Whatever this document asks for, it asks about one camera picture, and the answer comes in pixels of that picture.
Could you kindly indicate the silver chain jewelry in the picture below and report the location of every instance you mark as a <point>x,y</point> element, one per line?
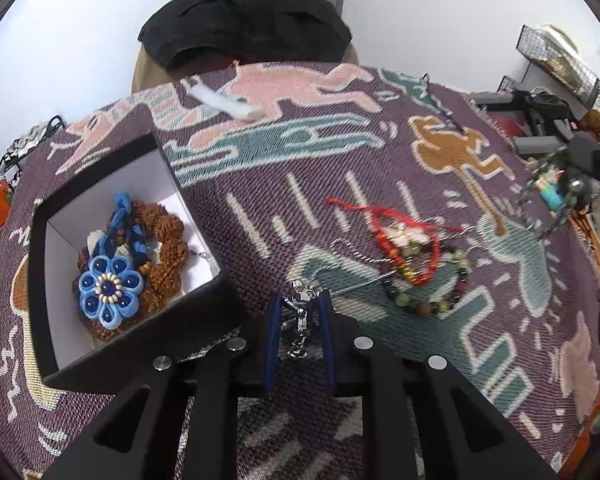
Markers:
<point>299,315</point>

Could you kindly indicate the purple patterned woven blanket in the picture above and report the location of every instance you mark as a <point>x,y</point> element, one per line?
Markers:
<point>527,333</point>

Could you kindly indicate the white fabric strip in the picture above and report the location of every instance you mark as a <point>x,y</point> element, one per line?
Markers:
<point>239,110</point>

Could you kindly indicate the black shoe rack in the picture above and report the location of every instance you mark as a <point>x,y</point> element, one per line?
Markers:
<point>24,145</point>

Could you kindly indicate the black jewelry box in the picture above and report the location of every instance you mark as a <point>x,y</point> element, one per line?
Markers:
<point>180,311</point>

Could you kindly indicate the blue flower bead ornament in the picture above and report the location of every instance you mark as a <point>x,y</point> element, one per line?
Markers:
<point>109,291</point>

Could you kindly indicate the tan chair back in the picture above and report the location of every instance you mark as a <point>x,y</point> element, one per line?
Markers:
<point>149,74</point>

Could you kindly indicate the small figurine blue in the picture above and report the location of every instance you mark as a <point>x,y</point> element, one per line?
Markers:
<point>561,186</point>

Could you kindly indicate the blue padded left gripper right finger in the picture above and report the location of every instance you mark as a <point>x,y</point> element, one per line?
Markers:
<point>325,315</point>

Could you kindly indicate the black wire basket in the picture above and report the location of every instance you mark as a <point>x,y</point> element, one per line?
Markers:
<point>549,48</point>

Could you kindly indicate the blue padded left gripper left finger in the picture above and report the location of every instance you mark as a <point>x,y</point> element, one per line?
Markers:
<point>270,339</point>

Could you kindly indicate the black knitted garment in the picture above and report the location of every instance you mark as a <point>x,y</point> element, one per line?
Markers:
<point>248,30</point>

